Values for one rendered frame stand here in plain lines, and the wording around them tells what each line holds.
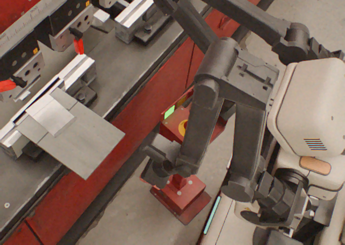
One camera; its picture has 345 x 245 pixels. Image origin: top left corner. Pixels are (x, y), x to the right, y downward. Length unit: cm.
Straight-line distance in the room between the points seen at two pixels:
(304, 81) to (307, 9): 208
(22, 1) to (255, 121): 57
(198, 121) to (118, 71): 76
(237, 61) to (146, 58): 92
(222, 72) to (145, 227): 163
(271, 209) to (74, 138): 61
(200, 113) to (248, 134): 10
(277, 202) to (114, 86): 74
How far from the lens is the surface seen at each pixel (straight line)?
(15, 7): 111
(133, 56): 169
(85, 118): 143
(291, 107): 111
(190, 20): 132
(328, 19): 321
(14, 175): 152
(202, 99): 80
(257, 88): 78
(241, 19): 129
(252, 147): 94
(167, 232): 233
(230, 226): 209
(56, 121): 143
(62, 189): 166
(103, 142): 139
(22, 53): 121
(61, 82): 150
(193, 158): 107
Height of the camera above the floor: 226
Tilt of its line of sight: 62 degrees down
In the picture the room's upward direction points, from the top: 10 degrees clockwise
